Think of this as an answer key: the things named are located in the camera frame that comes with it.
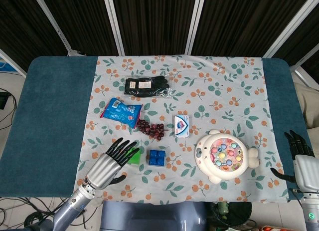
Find white fish-shaped toy game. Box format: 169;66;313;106
194;129;260;185

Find blue toy building block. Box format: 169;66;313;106
148;149;166;167

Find blue-grey robot torso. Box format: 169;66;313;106
100;200;209;231

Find green motor part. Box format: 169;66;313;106
216;201;230;221

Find teal table cover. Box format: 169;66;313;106
0;55;304;200

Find dark red grape bunch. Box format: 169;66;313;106
136;119;166;141

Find beige cushion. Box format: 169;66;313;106
294;82;319;129

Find packaged black gloves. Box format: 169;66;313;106
124;75;173;99

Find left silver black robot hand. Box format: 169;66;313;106
85;138;138;191

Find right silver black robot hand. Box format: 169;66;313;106
270;130;319;193

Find white blue soap box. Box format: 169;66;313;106
173;114;190;139

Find blue snack bag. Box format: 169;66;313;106
100;97;144;129

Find floral print tablecloth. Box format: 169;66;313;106
74;54;290;206

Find green toy building block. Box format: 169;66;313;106
125;146;141;166

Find white partition frame post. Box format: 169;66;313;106
101;0;126;56
183;0;208;56
261;0;319;59
31;0;75;56

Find black box on floor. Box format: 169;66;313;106
0;91;9;111

